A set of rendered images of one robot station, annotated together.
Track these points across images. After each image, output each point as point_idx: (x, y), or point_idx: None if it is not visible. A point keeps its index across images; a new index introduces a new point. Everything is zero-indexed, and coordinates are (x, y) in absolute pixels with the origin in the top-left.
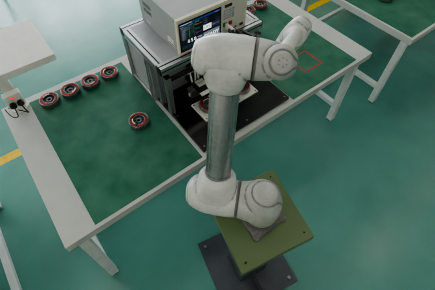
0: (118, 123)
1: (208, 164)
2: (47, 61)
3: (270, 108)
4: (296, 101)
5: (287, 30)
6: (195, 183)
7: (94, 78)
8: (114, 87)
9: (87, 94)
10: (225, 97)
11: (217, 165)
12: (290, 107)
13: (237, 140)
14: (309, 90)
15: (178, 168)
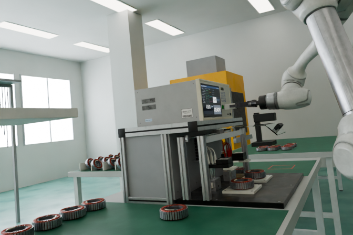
0: (144, 223)
1: (351, 91)
2: (69, 115)
3: (299, 178)
4: (312, 177)
5: (291, 68)
6: (350, 132)
7: (78, 207)
8: (108, 211)
9: (73, 222)
10: (332, 8)
11: None
12: (311, 181)
13: (302, 198)
14: (310, 171)
15: (277, 222)
